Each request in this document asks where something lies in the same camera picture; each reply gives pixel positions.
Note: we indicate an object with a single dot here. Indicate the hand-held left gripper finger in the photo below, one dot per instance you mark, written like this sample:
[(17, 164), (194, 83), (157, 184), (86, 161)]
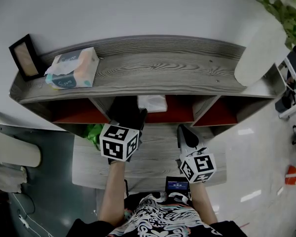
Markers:
[(123, 115), (141, 120)]

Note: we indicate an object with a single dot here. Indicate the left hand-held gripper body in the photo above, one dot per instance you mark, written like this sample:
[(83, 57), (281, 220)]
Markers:
[(118, 144)]

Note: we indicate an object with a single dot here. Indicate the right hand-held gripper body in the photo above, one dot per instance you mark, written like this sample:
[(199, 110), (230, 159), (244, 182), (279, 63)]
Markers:
[(199, 167)]

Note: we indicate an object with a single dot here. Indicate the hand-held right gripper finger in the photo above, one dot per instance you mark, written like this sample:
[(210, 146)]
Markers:
[(180, 144), (198, 144)]

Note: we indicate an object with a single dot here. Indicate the white tissues pack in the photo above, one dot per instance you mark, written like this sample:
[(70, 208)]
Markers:
[(154, 104)]

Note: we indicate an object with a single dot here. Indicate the grey wooden desk with hutch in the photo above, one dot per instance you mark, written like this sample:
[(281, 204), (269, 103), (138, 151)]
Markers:
[(162, 70)]

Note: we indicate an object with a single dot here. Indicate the person's right forearm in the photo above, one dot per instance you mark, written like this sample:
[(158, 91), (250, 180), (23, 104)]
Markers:
[(202, 201)]

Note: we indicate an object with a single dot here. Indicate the person's left forearm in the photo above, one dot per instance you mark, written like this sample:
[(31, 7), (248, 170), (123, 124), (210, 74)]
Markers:
[(112, 194)]

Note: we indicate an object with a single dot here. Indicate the grey wood-grain tabletop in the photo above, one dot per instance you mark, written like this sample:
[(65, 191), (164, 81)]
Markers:
[(160, 154)]

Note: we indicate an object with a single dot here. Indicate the white office desk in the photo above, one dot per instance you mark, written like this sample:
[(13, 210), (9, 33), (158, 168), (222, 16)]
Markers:
[(293, 107)]

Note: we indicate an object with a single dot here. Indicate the green cloth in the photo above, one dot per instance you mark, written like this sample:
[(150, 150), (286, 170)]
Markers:
[(93, 134)]

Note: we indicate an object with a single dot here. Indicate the black chest device with screen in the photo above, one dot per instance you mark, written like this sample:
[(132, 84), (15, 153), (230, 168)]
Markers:
[(177, 184)]

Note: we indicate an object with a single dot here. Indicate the person's black patterned shirt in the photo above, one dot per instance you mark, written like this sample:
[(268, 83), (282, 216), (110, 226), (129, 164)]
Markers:
[(162, 218)]

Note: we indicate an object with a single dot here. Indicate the pastel patterned tissue box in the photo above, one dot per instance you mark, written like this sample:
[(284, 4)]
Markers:
[(74, 70)]

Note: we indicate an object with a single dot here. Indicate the orange floor object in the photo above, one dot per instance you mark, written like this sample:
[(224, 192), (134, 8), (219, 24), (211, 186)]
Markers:
[(292, 175)]

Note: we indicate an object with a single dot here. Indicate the beige cylindrical bin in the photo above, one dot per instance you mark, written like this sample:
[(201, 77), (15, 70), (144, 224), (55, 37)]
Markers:
[(17, 147)]

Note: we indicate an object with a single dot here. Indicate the white vase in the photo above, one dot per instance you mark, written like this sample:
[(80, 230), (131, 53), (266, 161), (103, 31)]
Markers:
[(259, 53)]

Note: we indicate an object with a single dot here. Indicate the beige fabric bundle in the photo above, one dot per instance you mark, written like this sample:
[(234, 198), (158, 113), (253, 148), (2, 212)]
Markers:
[(7, 179)]

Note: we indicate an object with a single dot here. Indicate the white power strip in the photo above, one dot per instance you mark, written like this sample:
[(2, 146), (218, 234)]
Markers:
[(24, 221)]

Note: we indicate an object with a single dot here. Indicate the black picture frame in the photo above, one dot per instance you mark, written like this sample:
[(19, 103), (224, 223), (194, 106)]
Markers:
[(24, 58)]

